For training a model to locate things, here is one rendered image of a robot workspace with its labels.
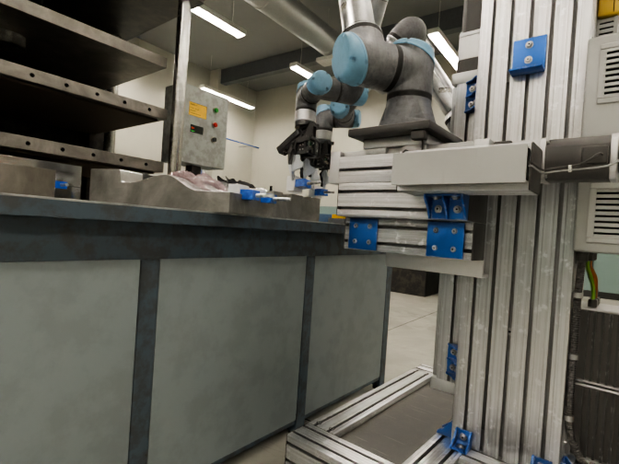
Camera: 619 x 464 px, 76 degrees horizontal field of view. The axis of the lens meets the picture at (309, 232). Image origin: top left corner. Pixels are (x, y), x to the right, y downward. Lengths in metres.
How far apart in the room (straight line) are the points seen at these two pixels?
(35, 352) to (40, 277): 0.15
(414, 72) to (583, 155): 0.43
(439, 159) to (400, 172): 0.09
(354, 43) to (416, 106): 0.22
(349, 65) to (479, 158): 0.40
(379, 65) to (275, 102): 9.74
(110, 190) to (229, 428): 0.80
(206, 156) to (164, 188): 1.09
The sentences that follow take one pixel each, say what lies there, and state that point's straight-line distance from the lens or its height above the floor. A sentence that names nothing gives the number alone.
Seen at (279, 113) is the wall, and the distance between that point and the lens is 10.59.
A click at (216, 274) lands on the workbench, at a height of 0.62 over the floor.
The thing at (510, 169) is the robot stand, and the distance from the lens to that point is 0.81.
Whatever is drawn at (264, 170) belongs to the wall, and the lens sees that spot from 10.54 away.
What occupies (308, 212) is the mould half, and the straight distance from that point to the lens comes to 1.48.
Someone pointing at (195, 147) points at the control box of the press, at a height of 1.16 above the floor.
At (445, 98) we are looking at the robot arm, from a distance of 1.72.
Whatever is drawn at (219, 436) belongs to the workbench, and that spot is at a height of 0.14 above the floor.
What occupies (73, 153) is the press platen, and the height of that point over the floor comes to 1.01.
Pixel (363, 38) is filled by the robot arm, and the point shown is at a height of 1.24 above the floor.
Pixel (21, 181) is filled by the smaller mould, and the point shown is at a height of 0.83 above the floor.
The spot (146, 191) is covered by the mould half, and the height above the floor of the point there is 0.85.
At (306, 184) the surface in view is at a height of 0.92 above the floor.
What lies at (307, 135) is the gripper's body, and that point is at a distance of 1.44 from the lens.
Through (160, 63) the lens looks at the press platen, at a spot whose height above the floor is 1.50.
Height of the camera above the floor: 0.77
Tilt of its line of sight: 1 degrees down
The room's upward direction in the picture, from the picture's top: 4 degrees clockwise
